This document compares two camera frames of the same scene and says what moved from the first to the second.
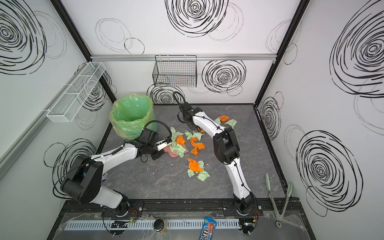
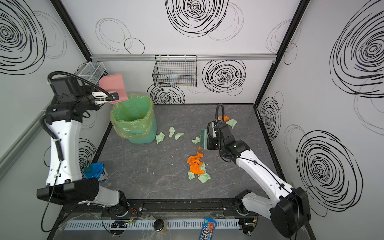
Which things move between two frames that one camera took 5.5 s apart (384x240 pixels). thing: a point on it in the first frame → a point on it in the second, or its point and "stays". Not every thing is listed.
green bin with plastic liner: (130, 113) stays
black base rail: (185, 208) stays
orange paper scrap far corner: (224, 118) stays
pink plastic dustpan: (173, 154) → (114, 83)
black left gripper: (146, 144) → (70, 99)
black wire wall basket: (175, 70) stays
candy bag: (207, 232) stays
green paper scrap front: (176, 147) → (178, 135)
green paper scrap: (201, 164) → (197, 140)
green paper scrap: (231, 122) stays
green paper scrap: (194, 135) → (172, 131)
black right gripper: (184, 109) → (212, 142)
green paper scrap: (203, 175) stays
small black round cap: (158, 225) stays
